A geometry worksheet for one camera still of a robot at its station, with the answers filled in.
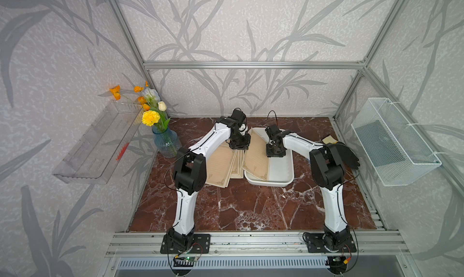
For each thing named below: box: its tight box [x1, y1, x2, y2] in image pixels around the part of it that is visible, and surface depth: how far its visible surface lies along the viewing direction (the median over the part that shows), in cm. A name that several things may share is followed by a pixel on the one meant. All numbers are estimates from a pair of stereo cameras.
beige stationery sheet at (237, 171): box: [230, 149, 245, 179], surface depth 97 cm
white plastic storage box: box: [244, 127, 295, 187], surface depth 96 cm
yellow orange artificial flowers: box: [109, 81, 171, 132], surface depth 84 cm
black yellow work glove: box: [328, 141, 361, 170], surface depth 102 cm
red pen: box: [116, 142, 130, 161], surface depth 67 cm
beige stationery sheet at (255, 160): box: [241, 127, 269, 181], surface depth 97 cm
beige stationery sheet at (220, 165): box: [205, 140, 239, 189], surface depth 96 cm
